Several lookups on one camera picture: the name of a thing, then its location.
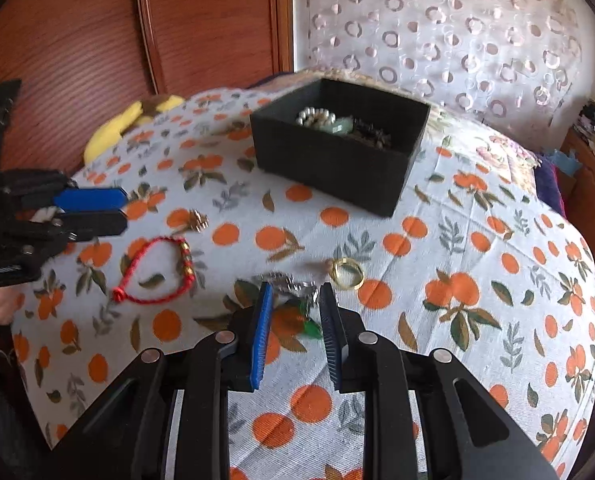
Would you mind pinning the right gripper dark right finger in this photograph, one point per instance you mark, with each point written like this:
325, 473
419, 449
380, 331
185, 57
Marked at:
333, 334

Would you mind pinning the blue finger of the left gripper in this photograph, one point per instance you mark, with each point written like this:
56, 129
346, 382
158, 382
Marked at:
90, 199

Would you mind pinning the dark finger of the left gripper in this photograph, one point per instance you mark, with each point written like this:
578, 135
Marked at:
87, 225

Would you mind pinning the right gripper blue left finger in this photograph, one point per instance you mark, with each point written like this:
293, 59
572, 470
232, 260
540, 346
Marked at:
259, 337

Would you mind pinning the small gold charm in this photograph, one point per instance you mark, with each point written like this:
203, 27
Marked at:
197, 222

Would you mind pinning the pale green jade bangle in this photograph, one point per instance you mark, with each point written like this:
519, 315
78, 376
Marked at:
339, 125

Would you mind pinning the black square jewelry box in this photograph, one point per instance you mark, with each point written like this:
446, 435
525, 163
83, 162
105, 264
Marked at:
349, 169

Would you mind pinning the yellow plush toy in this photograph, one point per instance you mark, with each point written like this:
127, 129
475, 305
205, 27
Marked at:
136, 114

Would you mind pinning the wooden sliding wardrobe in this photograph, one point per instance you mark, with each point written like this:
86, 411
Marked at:
82, 61

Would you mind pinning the floral quilt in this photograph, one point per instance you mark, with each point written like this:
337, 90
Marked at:
483, 145

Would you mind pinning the dark blue blanket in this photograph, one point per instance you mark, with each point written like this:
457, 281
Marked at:
547, 186

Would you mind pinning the teal cloth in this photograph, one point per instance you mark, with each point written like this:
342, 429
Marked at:
567, 163

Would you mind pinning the circle pattern sheer curtain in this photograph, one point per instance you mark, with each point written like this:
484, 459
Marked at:
510, 64

